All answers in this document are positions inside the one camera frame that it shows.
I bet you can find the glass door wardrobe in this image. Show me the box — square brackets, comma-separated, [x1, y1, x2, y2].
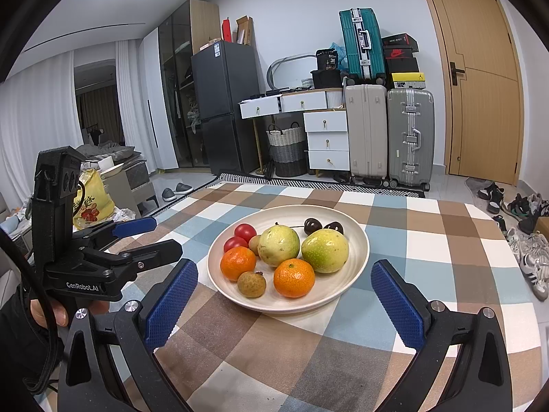
[141, 0, 221, 170]

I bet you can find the yellow-green passion fruit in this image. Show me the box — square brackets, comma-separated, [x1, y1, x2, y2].
[301, 228, 350, 274]
[257, 223, 301, 267]

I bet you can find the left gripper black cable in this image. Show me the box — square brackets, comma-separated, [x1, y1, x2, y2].
[0, 176, 86, 396]

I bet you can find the flat cardboard carton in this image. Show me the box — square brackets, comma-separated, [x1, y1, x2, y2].
[235, 16, 255, 46]

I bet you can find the beige suitcase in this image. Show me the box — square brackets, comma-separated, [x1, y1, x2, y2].
[344, 83, 389, 185]

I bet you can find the silver suitcase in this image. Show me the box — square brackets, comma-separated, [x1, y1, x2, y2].
[386, 88, 435, 192]

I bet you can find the scattered shoes pile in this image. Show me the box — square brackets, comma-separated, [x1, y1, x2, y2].
[474, 182, 549, 302]

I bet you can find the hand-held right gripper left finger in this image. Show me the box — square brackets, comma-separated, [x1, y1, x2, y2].
[58, 259, 199, 412]

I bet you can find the arched metal mirror frame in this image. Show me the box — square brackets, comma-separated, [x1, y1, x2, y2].
[267, 54, 318, 91]

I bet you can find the grey doormat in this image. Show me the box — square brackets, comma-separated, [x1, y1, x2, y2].
[465, 177, 517, 202]

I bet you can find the teal suitcase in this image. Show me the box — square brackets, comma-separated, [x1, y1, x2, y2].
[339, 8, 387, 87]

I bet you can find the plain black shoe box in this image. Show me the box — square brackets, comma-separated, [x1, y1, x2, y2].
[386, 58, 419, 74]

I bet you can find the white dressing table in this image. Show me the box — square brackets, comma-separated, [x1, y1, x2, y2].
[238, 88, 350, 172]

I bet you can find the orange tangerine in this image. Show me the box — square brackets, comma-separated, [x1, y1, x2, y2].
[220, 247, 258, 282]
[273, 258, 316, 299]

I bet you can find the person's left hand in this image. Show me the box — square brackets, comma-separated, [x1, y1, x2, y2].
[28, 297, 110, 328]

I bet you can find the yellow plastic bag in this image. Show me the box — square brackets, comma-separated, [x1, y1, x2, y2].
[73, 169, 116, 230]

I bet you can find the dark grey fridge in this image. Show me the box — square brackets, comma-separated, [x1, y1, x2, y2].
[191, 41, 262, 176]

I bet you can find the checked tablecloth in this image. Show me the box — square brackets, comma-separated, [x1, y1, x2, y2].
[103, 180, 549, 412]

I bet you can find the white curtain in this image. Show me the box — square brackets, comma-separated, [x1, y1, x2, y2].
[0, 36, 144, 207]

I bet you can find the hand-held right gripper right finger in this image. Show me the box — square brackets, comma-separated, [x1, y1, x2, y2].
[371, 260, 513, 412]

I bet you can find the black printed bag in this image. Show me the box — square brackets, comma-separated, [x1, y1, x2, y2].
[316, 49, 339, 71]

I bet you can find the black storage box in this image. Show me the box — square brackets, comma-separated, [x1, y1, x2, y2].
[311, 69, 344, 91]

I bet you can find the person's left forearm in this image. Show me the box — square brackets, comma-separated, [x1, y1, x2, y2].
[0, 285, 65, 400]

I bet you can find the woven laundry basket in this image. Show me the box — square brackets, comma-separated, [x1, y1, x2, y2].
[266, 122, 307, 178]

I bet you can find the red cherry tomato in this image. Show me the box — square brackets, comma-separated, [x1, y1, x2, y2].
[223, 236, 249, 255]
[234, 223, 257, 243]

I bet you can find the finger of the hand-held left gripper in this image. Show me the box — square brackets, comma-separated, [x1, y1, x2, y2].
[110, 217, 157, 238]
[107, 239, 184, 269]

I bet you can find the cream round plate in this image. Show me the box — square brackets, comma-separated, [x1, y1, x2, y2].
[207, 206, 370, 314]

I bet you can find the grey padded bench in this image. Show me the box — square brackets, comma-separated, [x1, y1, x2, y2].
[109, 159, 156, 217]

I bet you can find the blue plastic bag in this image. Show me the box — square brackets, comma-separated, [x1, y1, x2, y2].
[329, 42, 347, 70]

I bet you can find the wooden door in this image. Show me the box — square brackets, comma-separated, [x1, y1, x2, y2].
[414, 0, 526, 187]

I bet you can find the black shoe box red stripe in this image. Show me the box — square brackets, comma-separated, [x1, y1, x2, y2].
[382, 34, 419, 50]

